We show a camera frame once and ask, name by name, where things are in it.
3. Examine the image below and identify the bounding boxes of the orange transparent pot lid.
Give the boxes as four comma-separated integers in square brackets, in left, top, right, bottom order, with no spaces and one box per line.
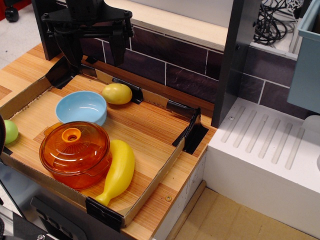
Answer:
[39,121,111,177]

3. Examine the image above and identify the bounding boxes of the black caster wheel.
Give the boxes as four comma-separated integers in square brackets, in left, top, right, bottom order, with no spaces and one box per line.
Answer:
[4,6,19,23]

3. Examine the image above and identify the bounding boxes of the cardboard fence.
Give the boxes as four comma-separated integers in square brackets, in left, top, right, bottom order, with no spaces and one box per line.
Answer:
[0,50,215,239]

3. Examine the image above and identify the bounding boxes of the grey toy oven front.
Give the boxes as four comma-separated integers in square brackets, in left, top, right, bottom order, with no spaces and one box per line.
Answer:
[0,163,130,240]

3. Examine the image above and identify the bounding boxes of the yellow toy potato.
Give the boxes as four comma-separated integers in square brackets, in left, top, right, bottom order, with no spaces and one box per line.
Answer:
[102,83,133,105]

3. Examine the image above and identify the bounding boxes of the yellow toy banana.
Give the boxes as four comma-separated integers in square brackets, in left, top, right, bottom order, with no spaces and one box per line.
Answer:
[95,139,135,206]

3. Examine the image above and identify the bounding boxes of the green toy pear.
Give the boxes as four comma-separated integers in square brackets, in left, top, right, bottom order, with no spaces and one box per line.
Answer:
[4,120,19,145]

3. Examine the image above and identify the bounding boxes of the white toy sink drainboard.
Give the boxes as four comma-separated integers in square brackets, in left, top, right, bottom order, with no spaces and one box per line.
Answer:
[203,98,320,238]

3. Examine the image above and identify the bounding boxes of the light blue bowl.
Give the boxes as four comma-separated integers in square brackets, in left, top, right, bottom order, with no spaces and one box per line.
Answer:
[55,91,107,126]

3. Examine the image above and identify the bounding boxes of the dark grey vertical post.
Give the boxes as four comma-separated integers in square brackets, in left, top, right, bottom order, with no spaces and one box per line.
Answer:
[211,0,261,128]

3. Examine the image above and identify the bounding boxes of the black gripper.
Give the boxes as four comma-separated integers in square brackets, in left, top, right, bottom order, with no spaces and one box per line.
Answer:
[41,0,133,73]

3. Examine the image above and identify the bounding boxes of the orange transparent pot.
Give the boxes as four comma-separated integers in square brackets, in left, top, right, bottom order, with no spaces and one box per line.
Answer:
[39,121,113,191]

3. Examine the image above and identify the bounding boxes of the teal blue box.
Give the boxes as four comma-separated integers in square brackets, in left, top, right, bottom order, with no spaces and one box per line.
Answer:
[287,0,320,113]

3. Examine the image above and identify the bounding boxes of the bundle of black cables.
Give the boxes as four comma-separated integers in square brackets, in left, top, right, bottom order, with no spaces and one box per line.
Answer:
[252,0,305,46]

